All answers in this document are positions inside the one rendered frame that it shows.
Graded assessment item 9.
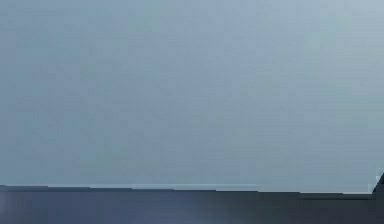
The dark angular object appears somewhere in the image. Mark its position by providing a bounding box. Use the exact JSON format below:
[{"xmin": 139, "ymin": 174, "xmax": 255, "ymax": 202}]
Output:
[{"xmin": 371, "ymin": 172, "xmax": 384, "ymax": 195}]

